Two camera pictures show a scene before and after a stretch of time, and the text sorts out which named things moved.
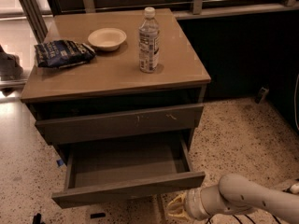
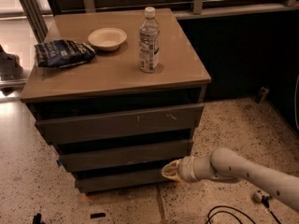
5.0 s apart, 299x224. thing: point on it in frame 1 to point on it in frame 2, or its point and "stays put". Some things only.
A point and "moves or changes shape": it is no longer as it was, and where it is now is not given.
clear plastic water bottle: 149,42 stays put
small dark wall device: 261,94 stays put
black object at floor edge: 37,218 stays put
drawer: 101,172 moves or changes shape
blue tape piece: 60,162 stays put
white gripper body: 192,204 to 186,169
